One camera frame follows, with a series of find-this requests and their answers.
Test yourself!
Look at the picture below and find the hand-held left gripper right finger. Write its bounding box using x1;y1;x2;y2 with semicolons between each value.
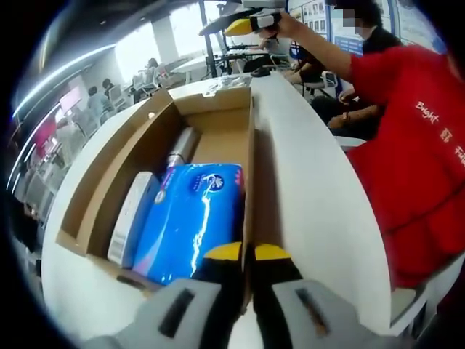
251;243;397;349

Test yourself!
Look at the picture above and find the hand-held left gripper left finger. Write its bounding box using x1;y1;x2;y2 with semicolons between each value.
85;241;246;349

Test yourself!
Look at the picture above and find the blue soft tissue pack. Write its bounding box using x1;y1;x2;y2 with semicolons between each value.
132;162;245;286

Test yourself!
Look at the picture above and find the brown cardboard shoe box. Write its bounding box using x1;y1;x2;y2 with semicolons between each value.
54;86;257;313

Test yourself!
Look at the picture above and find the person's right hand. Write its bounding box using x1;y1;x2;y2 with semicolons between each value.
259;10;304;40

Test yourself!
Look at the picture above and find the black stand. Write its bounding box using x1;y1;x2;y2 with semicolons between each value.
202;32;216;79

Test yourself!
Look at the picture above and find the white office chair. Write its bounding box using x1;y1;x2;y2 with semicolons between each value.
321;71;343;96

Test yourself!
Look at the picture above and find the white printed carton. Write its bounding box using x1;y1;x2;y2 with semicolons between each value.
108;172;161;268

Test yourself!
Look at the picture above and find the silver cylinder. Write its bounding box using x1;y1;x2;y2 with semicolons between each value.
166;127;201;172

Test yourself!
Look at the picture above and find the ceiling light strip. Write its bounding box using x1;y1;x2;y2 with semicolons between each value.
14;43;117;117

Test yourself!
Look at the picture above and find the person in red shirt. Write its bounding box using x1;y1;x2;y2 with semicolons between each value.
344;45;465;292

